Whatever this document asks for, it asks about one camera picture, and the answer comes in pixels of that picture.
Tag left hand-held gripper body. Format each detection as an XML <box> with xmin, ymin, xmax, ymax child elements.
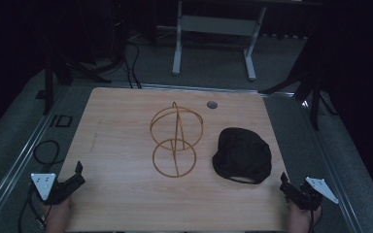
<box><xmin>30</xmin><ymin>172</ymin><xmax>79</xmax><ymax>206</ymax></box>

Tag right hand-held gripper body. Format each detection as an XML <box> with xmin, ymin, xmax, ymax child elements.
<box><xmin>288</xmin><ymin>176</ymin><xmax>340</xmax><ymax>212</ymax></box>

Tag black cap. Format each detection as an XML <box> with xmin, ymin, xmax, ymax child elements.
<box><xmin>212</xmin><ymin>126</ymin><xmax>273</xmax><ymax>185</ymax></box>

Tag gold wire hat stand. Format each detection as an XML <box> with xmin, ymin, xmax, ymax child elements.
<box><xmin>149</xmin><ymin>101</ymin><xmax>205</xmax><ymax>179</ymax></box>

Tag person's left hand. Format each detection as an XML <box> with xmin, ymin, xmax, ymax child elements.
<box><xmin>42</xmin><ymin>197</ymin><xmax>73</xmax><ymax>233</ymax></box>

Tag person's right hand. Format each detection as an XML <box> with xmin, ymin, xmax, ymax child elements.
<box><xmin>287</xmin><ymin>201</ymin><xmax>322</xmax><ymax>233</ymax></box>

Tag black tripod stand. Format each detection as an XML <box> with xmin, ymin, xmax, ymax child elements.
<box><xmin>259</xmin><ymin>38</ymin><xmax>338</xmax><ymax>132</ymax></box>
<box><xmin>35</xmin><ymin>18</ymin><xmax>125</xmax><ymax>117</ymax></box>

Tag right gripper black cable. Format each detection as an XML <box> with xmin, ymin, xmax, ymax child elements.
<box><xmin>308</xmin><ymin>209</ymin><xmax>322</xmax><ymax>233</ymax></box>

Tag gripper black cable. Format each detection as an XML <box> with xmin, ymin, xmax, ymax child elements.
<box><xmin>17</xmin><ymin>183</ymin><xmax>48</xmax><ymax>233</ymax></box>
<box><xmin>308</xmin><ymin>209</ymin><xmax>322</xmax><ymax>233</ymax></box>

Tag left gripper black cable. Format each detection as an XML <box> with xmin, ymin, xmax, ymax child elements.
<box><xmin>17</xmin><ymin>183</ymin><xmax>48</xmax><ymax>233</ymax></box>

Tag black looped floor cable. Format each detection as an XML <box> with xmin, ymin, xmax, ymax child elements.
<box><xmin>32</xmin><ymin>139</ymin><xmax>61</xmax><ymax>174</ymax></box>

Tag metal floor rail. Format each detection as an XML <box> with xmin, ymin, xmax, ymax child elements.
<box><xmin>0</xmin><ymin>84</ymin><xmax>71</xmax><ymax>231</ymax></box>
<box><xmin>299</xmin><ymin>96</ymin><xmax>367</xmax><ymax>233</ymax></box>

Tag black rectangular floor bracket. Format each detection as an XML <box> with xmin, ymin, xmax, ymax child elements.
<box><xmin>49</xmin><ymin>114</ymin><xmax>74</xmax><ymax>128</ymax></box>

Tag black cables on floor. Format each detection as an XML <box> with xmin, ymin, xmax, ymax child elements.
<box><xmin>121</xmin><ymin>40</ymin><xmax>144</xmax><ymax>89</ymax></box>

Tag white metal desk frame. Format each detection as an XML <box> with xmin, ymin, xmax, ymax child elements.
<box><xmin>171</xmin><ymin>0</ymin><xmax>268</xmax><ymax>82</ymax></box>

